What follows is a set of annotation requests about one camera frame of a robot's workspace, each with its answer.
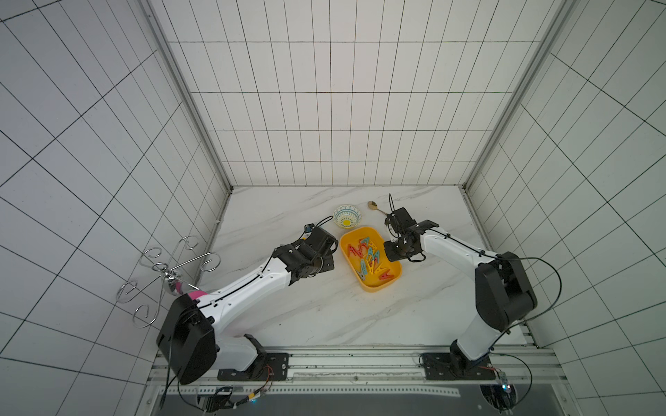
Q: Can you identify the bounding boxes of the yellow clothespin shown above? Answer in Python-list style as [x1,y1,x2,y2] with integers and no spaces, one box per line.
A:
[376,266,393,278]

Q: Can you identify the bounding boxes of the red clothespin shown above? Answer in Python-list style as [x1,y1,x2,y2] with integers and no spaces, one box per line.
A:
[378,271,395,282]
[347,244,365,258]

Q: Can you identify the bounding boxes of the yellow storage box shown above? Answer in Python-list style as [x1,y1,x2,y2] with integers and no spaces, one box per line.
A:
[340,226,402,292]

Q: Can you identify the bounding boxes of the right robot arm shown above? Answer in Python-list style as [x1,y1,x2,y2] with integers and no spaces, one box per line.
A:
[384,217,538,373]

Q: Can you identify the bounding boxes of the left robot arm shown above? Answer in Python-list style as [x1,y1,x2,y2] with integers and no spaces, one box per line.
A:
[156,243,336,385]

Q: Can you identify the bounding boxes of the patterned small bowl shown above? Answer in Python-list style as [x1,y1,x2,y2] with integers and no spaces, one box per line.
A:
[333,205,362,230]

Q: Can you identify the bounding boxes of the pink bowl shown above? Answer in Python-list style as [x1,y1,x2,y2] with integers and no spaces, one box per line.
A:
[187,291,207,300]

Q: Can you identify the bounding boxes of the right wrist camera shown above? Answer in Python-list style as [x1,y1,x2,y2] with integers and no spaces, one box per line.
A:
[385,207,416,236]

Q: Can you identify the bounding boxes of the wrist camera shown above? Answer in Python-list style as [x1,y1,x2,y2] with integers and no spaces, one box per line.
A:
[304,224,339,256]
[385,207,416,236]

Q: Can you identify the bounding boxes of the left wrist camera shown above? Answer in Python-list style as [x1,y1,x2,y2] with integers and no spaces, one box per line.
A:
[304,224,339,256]

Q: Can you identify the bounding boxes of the metal wire cup rack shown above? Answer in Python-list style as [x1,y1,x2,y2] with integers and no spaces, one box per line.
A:
[116,235,221,329]

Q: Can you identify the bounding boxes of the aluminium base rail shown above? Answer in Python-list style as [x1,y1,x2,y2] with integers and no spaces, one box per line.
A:
[147,345,573,402]

